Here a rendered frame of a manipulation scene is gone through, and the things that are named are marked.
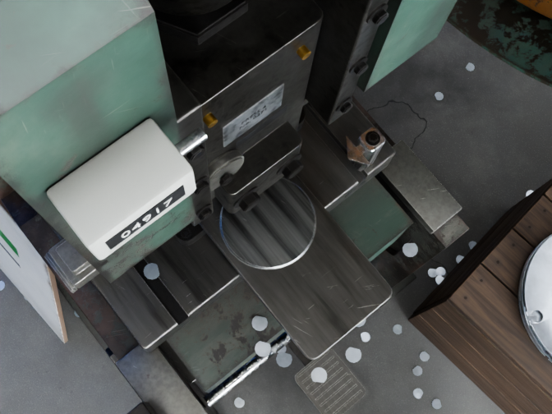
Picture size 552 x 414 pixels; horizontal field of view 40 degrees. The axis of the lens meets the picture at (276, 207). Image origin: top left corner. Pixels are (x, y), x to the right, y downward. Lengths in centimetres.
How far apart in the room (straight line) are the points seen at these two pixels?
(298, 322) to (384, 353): 82
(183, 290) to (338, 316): 22
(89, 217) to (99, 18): 12
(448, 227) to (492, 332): 34
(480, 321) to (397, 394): 38
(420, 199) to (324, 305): 28
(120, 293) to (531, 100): 128
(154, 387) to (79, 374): 68
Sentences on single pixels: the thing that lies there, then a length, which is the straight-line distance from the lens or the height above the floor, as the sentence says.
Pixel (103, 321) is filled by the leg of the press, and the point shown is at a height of 62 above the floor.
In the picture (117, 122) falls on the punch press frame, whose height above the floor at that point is 135.
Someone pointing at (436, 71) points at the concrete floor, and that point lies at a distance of 197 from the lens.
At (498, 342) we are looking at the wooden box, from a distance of 146.
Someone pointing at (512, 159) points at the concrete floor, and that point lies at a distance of 194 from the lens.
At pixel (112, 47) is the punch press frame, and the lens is 34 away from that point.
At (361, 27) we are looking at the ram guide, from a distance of 60.
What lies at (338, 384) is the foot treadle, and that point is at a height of 16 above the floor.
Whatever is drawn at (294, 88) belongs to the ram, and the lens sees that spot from 73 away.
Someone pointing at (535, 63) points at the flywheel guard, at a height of 98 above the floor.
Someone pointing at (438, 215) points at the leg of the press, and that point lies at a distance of 115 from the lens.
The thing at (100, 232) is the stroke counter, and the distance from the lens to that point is 40.
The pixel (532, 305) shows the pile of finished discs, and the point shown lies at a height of 38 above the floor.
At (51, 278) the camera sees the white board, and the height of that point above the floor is 47.
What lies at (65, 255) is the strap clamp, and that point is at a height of 75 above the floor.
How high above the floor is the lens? 172
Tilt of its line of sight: 75 degrees down
